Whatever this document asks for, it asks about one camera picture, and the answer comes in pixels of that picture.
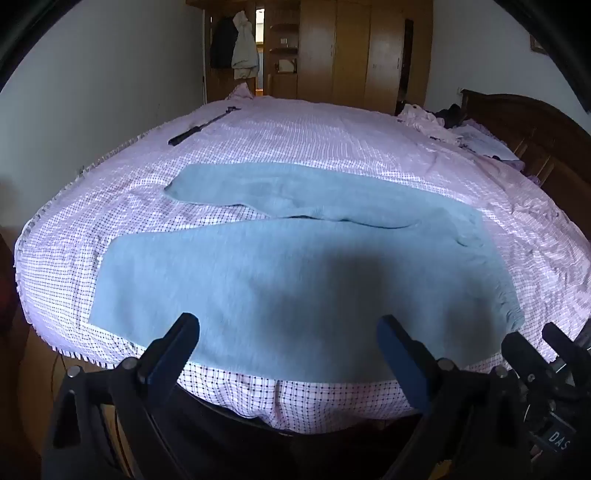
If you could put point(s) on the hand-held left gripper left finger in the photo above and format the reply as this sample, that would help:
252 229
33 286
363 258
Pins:
173 360

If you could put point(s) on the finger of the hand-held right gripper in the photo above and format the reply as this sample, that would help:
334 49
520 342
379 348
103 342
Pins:
521 353
563 344

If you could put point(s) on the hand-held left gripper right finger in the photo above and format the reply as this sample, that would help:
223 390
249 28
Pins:
398 357

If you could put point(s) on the blue pants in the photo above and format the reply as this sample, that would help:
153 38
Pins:
277 277

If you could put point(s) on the pale lavender pillow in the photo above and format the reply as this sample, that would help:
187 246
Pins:
489 143

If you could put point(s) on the wooden headboard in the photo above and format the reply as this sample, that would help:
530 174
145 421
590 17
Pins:
554 129

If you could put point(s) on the black folding stick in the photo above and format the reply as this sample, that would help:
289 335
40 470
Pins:
194 132

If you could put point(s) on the crumpled pink quilt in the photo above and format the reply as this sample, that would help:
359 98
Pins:
422 120

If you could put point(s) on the dark cloth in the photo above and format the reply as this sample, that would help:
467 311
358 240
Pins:
450 115

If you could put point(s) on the white object on shelf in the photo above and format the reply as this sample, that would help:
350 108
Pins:
286 66

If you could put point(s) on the wooden wardrobe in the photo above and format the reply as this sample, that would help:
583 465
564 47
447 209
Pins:
351 46

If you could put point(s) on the light hanging jacket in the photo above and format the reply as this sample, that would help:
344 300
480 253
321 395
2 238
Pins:
244 50

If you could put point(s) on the dark hanging jacket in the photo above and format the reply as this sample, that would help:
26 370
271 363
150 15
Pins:
224 44

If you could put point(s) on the small wall picture frame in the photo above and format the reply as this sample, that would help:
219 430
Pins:
538 44

